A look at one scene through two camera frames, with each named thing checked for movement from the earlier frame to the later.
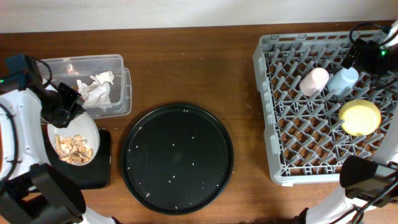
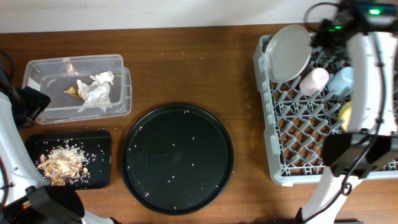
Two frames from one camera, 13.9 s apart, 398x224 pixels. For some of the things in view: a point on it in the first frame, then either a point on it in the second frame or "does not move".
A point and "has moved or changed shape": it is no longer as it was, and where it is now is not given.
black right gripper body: [371, 60] to [326, 37]
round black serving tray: [177, 159] does not move
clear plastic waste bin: [102, 82] does not move
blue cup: [343, 81] does not move
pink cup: [314, 81] does not move
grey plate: [78, 142] to [287, 53]
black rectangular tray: [96, 174] does not move
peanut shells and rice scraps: [73, 149] has moved or changed shape
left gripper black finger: [68, 94] to [34, 102]
